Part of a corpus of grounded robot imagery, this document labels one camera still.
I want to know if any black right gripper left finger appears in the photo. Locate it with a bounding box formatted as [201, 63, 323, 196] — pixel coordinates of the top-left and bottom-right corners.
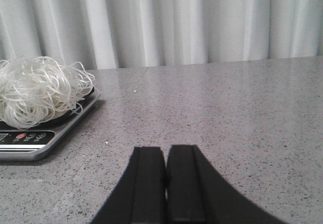
[91, 147, 166, 223]

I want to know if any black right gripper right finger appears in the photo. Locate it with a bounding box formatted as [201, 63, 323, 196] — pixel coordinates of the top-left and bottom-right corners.
[167, 145, 282, 223]

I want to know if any white vermicelli noodle bundle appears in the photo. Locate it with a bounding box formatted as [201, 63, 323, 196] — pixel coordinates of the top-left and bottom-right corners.
[1, 57, 95, 130]

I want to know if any digital kitchen scale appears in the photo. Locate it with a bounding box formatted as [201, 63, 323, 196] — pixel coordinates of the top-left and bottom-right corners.
[1, 88, 100, 161]

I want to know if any white curtain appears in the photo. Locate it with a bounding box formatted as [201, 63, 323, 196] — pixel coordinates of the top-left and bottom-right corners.
[1, 0, 322, 69]

